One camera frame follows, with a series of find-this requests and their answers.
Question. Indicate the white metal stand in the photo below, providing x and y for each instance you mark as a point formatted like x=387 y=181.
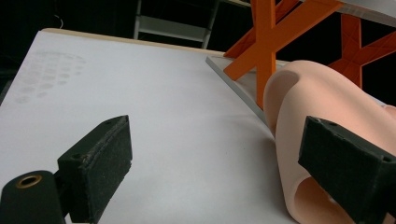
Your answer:
x=171 y=28

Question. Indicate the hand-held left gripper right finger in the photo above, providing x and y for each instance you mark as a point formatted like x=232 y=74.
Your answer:
x=351 y=168

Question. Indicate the pink slipper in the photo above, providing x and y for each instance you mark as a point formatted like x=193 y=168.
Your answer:
x=327 y=99
x=391 y=112

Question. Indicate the white shoe rack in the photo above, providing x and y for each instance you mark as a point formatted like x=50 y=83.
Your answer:
x=264 y=31

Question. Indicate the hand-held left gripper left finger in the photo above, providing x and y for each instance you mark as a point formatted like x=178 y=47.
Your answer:
x=99 y=161

